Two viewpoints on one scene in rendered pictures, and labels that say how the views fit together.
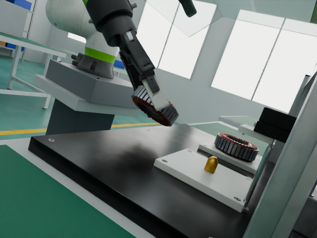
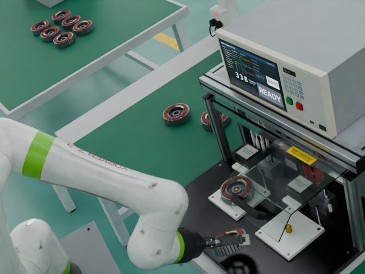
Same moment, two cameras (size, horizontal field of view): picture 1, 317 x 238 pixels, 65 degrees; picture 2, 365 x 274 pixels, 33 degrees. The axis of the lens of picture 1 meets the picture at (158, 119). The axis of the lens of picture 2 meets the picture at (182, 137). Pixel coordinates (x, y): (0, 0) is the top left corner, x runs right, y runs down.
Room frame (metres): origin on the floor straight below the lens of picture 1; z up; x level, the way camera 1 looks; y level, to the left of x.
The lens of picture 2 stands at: (-0.26, 0.98, 2.22)
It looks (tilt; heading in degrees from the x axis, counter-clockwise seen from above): 37 degrees down; 311
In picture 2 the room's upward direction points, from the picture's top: 20 degrees counter-clockwise
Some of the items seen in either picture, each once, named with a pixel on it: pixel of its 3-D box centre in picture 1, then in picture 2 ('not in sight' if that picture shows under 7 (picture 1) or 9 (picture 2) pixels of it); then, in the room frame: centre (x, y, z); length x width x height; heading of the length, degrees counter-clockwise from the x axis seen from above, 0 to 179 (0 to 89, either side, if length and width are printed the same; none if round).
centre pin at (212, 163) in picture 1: (212, 164); (288, 228); (0.43, -0.12, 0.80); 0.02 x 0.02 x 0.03
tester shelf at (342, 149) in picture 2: not in sight; (321, 82); (0.40, -0.46, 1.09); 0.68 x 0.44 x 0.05; 155
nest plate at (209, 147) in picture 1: (232, 154); (239, 195); (0.65, -0.22, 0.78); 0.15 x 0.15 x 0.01; 65
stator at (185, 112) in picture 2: not in sight; (176, 114); (1.11, -0.58, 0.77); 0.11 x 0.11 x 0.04
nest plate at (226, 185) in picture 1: (207, 173); (289, 232); (0.43, -0.12, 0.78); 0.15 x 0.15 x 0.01; 65
